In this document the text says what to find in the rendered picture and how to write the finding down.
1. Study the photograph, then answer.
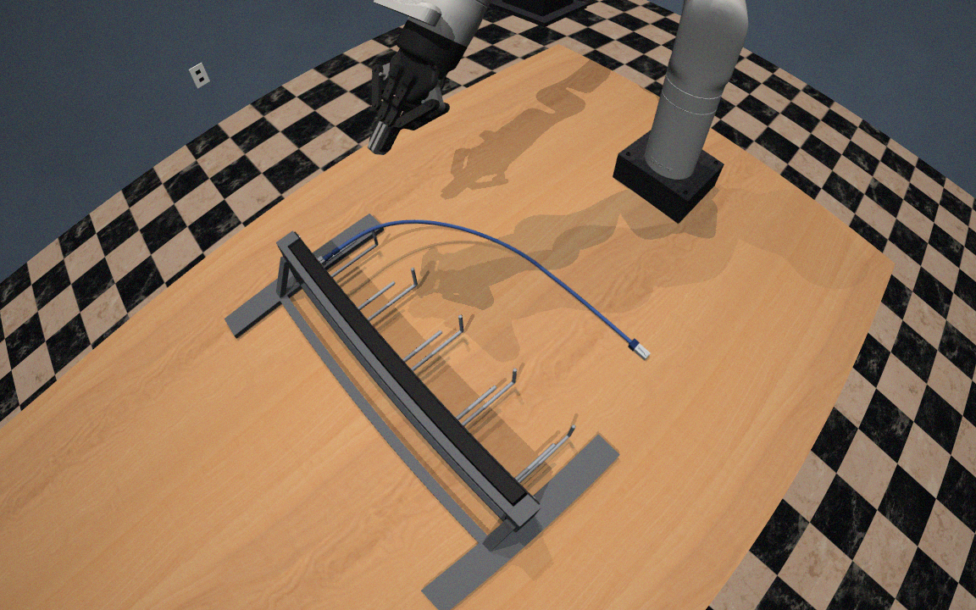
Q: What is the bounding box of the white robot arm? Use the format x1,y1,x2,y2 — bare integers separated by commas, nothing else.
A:
374,0,748,180

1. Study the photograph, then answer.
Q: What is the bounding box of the blue patch cable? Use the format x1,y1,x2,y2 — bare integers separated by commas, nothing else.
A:
331,219,632,343

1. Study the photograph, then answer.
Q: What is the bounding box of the network cable plug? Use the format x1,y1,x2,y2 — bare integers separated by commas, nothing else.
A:
628,339,650,360

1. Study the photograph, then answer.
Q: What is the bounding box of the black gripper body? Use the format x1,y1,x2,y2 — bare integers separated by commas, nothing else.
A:
390,20,467,105

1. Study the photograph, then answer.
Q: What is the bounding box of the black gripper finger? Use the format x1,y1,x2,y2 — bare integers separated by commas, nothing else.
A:
368,63,404,150
370,72,450,155

